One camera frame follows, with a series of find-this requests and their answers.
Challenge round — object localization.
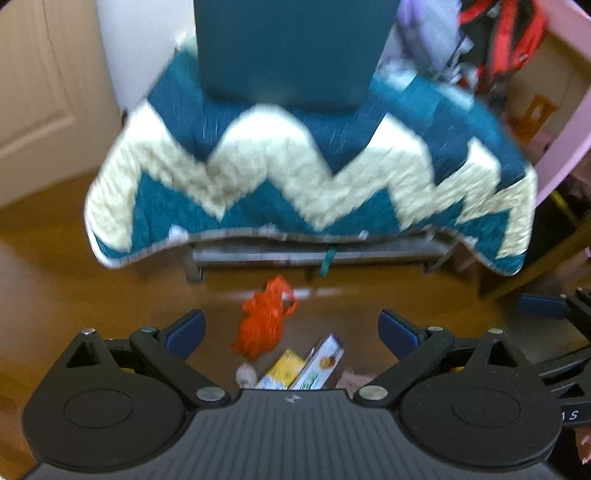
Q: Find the white printed carton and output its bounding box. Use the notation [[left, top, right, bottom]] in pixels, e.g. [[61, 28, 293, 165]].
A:
[[293, 333, 346, 391]]

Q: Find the white paper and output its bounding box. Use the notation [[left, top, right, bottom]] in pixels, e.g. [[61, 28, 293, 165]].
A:
[[235, 362, 259, 389]]

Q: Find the orange packet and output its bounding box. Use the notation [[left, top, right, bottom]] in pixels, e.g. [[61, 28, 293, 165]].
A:
[[512, 95, 557, 139]]

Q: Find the grey metal frame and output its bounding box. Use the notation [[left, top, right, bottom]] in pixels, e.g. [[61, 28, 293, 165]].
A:
[[185, 231, 458, 283]]

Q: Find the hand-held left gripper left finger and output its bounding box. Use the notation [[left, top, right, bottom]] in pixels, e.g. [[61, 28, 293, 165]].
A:
[[65, 310, 232, 409]]

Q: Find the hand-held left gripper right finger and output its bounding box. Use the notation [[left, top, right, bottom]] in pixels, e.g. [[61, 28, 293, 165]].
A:
[[353, 310, 525, 409]]

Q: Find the teal and cream zigzag blanket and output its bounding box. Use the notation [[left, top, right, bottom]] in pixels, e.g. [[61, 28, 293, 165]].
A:
[[84, 46, 539, 278]]

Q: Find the beige wooden door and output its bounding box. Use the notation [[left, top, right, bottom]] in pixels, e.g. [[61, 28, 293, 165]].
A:
[[0, 0, 123, 208]]

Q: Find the pinkish wrapper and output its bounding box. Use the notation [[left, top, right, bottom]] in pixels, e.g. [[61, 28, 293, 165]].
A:
[[335, 367, 376, 390]]

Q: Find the red and black backpack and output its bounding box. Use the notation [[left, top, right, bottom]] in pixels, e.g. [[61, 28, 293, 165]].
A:
[[457, 0, 548, 93]]

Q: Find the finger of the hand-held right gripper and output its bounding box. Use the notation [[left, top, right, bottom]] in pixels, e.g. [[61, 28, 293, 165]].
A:
[[517, 288, 591, 334]]

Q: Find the purple cloth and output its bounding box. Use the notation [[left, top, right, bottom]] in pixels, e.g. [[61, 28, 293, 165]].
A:
[[379, 0, 474, 86]]

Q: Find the pink cabinet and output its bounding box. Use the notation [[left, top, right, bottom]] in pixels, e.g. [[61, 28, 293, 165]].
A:
[[503, 0, 591, 217]]

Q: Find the dark teal box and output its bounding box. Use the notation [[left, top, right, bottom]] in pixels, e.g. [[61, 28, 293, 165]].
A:
[[193, 0, 400, 112]]

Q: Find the wooden furniture frame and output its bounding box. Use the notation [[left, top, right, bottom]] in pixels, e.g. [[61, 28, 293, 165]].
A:
[[480, 215, 591, 300]]

